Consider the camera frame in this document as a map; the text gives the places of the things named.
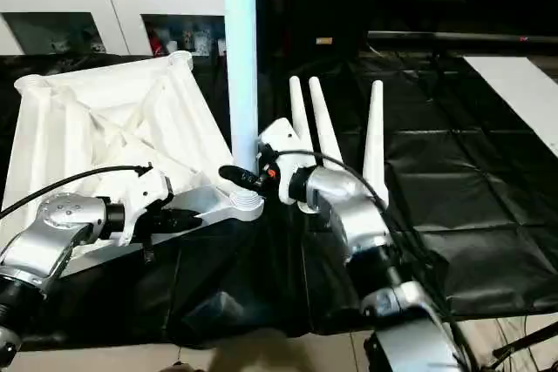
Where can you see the white plastic table top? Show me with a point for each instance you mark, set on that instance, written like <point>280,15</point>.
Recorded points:
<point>105,119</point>

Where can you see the white plastic table leg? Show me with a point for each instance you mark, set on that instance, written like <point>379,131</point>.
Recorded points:
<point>241,58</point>
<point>374,137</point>
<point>324,128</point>
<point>302,119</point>

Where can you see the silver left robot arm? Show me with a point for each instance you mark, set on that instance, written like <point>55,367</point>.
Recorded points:
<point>48,237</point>

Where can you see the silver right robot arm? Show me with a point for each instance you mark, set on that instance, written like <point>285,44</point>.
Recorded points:
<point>357,215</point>

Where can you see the black plastic mat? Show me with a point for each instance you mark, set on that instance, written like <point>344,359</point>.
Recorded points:
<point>488,215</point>

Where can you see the white board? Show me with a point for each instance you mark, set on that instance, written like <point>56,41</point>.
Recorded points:
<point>523,93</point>

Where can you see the black stand base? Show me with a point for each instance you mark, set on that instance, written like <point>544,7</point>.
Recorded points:
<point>532,341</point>

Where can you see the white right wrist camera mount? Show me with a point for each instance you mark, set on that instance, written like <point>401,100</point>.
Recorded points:
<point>279,138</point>

